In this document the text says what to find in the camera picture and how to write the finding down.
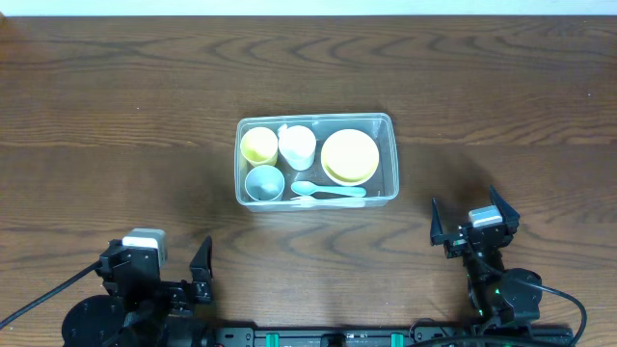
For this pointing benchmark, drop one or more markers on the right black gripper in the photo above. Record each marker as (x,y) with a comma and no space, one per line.
(475,235)

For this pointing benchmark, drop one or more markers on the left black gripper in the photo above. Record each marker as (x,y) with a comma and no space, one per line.
(180,293)

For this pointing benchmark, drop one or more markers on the grey plastic cup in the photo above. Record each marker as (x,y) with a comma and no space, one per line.
(265,183)

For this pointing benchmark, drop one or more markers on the pale pink plastic fork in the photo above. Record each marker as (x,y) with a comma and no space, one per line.
(314,203)

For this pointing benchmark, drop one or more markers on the mint green plastic spoon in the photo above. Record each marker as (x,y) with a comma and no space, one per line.
(307,188)

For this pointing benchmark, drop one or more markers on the yellow plastic cup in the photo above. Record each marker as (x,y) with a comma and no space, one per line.
(260,146)

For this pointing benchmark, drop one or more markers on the yellow plastic bowl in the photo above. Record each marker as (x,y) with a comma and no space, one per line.
(348,147)

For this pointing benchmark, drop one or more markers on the clear plastic container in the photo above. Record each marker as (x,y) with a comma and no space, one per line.
(382,187)

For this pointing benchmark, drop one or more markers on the white plastic cup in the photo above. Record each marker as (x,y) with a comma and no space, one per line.
(297,145)

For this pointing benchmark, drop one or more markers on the grey plastic bowl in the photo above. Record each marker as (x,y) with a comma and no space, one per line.
(363,171)

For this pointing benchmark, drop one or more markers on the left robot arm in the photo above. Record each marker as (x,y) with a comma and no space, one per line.
(139,308)

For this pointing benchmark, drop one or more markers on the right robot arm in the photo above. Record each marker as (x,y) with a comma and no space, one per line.
(505,299)

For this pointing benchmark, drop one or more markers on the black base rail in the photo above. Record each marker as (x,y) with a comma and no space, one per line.
(426,333)

